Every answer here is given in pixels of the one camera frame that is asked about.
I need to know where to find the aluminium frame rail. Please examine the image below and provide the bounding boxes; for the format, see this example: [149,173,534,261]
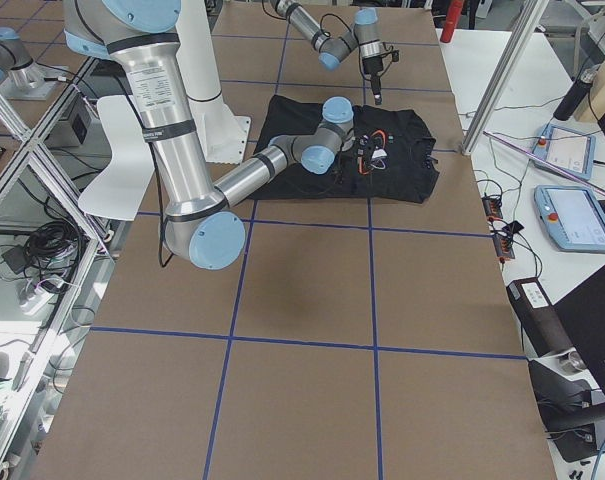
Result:
[0,59,108,251]

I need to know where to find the grey electrical box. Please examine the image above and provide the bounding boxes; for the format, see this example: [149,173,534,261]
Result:
[45,97,98,148]

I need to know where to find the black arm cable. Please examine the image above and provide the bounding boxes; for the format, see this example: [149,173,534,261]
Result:
[319,12,363,43]
[121,89,178,269]

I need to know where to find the white power strip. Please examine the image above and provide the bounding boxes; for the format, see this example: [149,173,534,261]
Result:
[19,276,65,316]

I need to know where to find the black monitor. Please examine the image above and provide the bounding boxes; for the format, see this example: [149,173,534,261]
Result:
[527,254,605,466]

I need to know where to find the black graphic t-shirt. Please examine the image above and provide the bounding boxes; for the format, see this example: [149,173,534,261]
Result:
[250,105,439,204]

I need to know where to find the black water bottle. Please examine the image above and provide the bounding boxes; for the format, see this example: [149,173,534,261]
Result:
[553,64,600,121]

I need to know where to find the white plastic chair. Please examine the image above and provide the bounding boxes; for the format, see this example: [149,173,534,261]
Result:
[78,95,154,221]

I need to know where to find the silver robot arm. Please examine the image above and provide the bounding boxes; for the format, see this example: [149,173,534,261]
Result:
[63,1,354,270]
[269,1,398,105]

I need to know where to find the far blue teach pendant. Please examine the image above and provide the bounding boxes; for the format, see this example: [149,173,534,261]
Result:
[532,124,596,180]

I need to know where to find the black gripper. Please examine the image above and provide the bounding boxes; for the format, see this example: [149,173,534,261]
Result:
[355,137,382,173]
[360,55,384,105]

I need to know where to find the near blue teach pendant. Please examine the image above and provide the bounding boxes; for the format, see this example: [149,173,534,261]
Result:
[533,185,605,253]

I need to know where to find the orange terminal block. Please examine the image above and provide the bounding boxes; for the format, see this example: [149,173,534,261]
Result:
[482,195,515,264]

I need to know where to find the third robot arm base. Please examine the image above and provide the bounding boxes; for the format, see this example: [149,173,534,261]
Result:
[0,27,54,101]

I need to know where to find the aluminium frame post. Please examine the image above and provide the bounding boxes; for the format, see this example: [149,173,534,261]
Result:
[461,0,549,156]

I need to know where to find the blue teach pendant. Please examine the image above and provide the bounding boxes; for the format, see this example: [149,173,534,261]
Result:
[533,185,605,253]
[532,124,596,180]

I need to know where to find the bundle of black cables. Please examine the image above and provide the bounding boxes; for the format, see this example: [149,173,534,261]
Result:
[0,220,88,296]

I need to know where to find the red bottle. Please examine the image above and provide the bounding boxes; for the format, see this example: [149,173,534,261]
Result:
[440,0,465,43]

